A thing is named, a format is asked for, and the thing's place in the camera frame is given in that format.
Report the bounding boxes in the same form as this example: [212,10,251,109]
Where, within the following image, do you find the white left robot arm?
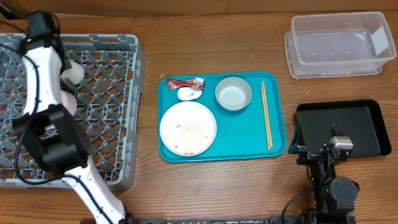
[12,11,137,223]

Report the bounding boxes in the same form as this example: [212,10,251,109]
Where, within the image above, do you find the black plastic tray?
[295,100,392,157]

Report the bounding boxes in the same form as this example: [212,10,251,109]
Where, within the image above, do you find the grey dishwasher rack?
[1,34,146,191]

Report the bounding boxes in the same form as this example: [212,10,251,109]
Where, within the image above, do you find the grey small bowl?
[215,77,252,111]

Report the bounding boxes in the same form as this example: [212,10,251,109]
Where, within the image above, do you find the clear plastic bin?
[284,12,397,78]

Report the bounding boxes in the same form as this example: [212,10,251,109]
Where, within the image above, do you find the crumpled white tissue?
[177,87,203,101]

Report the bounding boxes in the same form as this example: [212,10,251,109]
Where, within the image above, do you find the white dirty plate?
[159,101,217,157]

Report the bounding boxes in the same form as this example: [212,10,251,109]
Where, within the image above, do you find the white paper cup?
[60,60,85,85]

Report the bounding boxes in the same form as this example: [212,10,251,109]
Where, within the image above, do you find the wooden chopstick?
[261,81,272,151]
[261,81,273,150]

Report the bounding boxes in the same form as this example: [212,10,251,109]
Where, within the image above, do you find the pink cup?
[61,90,77,116]

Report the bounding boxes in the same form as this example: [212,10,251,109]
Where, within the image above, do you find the blue serving tray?
[159,72,287,162]

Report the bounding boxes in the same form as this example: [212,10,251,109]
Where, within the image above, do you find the red snack wrapper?
[167,77,205,90]

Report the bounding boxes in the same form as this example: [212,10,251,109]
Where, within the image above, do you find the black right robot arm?
[280,125,360,223]

